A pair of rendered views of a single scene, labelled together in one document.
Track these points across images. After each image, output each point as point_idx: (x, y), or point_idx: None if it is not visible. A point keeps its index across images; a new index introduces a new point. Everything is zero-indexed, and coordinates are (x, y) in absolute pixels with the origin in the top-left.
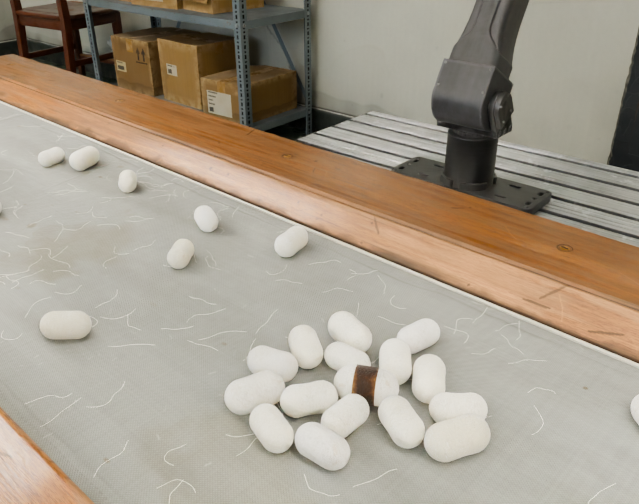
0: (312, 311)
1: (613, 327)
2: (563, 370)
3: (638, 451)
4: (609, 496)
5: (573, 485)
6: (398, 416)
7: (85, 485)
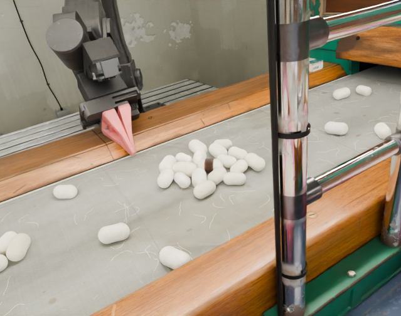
0: None
1: (20, 184)
2: (21, 208)
3: (69, 203)
4: (78, 217)
5: (66, 224)
6: None
7: None
